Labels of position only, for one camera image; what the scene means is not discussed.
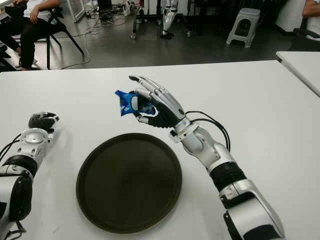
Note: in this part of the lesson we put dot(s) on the white framed glass panel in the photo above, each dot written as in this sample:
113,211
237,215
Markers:
78,10

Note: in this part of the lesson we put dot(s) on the black wheeled gantry frame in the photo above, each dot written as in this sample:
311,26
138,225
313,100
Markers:
134,22

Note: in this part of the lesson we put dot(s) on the blue Oreo cookie packet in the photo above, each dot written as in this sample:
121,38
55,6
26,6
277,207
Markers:
126,102

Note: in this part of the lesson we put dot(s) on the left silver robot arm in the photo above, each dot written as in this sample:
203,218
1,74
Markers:
15,195

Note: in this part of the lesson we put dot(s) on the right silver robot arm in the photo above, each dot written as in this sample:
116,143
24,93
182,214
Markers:
225,160

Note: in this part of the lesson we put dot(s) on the grey plastic stool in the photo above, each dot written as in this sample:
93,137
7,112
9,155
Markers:
243,15

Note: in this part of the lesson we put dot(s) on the white humanoid robot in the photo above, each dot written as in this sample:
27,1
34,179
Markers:
167,20

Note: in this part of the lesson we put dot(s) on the person in white shirt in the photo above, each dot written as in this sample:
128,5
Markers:
313,22

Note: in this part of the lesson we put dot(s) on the white bag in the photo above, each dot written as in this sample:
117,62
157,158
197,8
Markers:
127,8

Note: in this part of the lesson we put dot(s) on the black folding chair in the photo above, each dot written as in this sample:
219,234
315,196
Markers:
56,27

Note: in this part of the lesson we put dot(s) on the white side table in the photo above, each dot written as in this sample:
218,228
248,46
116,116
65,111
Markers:
302,65

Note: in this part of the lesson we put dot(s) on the black armchair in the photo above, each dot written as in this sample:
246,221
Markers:
301,37

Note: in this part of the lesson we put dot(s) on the person in black trousers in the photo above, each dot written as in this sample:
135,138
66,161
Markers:
27,42

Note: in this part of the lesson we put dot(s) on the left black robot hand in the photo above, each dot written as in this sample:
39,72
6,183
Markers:
41,122

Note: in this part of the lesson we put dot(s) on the round dark brown tray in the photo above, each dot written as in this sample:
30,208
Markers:
128,185

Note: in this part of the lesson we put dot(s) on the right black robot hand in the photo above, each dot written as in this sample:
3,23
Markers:
167,110

